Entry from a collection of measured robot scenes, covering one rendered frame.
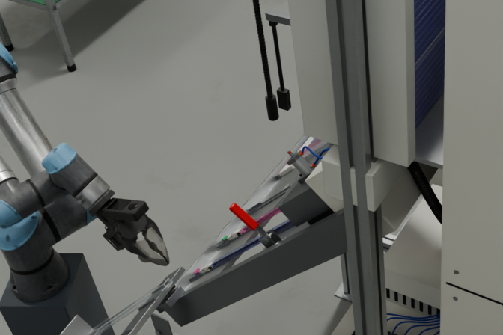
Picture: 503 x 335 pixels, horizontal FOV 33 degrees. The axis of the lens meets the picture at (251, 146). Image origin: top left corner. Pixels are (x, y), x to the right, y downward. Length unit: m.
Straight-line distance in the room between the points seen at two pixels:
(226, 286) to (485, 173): 0.70
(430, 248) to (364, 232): 0.85
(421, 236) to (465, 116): 1.06
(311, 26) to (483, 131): 0.24
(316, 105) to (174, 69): 2.71
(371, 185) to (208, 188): 2.07
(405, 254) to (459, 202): 0.91
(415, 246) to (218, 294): 0.58
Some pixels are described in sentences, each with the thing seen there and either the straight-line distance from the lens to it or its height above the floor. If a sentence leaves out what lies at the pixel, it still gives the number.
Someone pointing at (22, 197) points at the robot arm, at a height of 0.89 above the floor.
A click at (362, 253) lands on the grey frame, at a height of 1.21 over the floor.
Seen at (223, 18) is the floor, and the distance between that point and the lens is 4.11.
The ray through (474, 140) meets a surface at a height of 1.46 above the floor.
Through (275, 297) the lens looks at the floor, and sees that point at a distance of 2.79.
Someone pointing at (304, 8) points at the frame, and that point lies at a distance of 1.05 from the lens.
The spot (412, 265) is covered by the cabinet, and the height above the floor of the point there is 0.62.
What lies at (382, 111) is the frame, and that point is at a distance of 1.08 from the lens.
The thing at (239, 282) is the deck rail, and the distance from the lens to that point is 1.60.
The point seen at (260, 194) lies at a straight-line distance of 2.07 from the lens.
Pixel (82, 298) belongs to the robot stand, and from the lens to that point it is 2.31.
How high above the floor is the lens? 2.16
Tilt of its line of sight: 41 degrees down
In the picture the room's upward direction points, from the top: 10 degrees counter-clockwise
